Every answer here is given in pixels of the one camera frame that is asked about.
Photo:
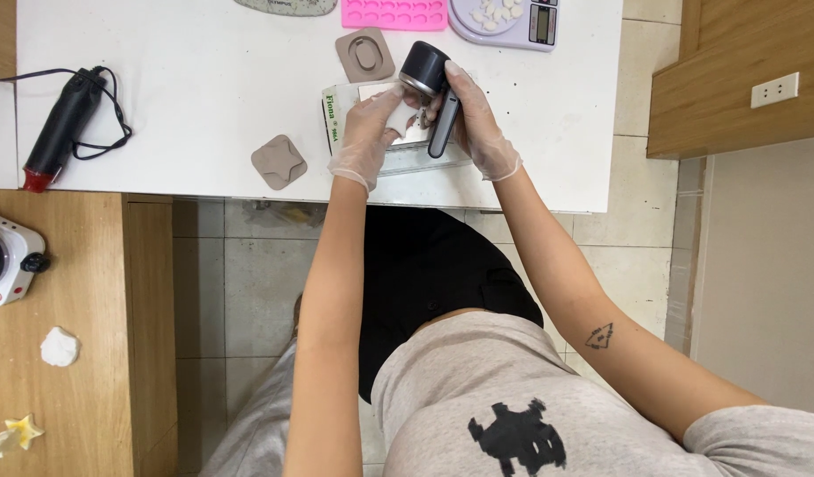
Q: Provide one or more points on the person's left hand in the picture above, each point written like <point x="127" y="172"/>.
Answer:
<point x="357" y="136"/>

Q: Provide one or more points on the person's right hand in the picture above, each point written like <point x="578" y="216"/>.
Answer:
<point x="483" y="132"/>

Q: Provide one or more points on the white box with green label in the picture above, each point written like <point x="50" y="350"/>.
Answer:
<point x="332" y="116"/>

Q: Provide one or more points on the brown oval silicone mould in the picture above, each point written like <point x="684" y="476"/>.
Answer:
<point x="365" y="55"/>

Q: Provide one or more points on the brown star silicone mould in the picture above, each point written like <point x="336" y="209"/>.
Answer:
<point x="279" y="161"/>

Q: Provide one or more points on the purple kitchen scale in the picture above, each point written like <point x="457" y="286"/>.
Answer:
<point x="532" y="30"/>

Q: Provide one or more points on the heap of white wax pieces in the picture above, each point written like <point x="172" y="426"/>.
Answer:
<point x="496" y="14"/>

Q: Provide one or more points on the pink silicone mould tray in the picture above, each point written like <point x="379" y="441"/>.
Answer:
<point x="393" y="13"/>

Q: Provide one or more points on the person's black shorts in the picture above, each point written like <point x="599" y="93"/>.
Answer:
<point x="426" y="265"/>

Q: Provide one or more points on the grey oval pad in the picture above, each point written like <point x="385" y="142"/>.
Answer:
<point x="286" y="6"/>

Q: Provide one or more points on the person's foot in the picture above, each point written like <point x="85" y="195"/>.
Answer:
<point x="297" y="318"/>

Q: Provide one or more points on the person's grey printed shirt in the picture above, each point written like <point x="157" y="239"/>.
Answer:
<point x="486" y="397"/>

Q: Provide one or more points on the black heat gun red tip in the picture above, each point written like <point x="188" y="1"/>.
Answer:
<point x="62" y="129"/>

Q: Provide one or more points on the white wax lump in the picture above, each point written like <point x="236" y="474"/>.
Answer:
<point x="59" y="347"/>

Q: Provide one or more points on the wooden side cabinet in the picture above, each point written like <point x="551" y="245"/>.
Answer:
<point x="75" y="371"/>

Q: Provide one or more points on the white electric hot plate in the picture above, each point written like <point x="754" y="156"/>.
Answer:
<point x="9" y="262"/>

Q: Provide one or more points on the yellow star candle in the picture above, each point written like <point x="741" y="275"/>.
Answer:
<point x="25" y="429"/>

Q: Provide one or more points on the wooden wall cabinet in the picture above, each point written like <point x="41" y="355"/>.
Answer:
<point x="738" y="73"/>

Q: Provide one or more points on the white wall socket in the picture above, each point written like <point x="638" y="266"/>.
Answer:
<point x="774" y="90"/>

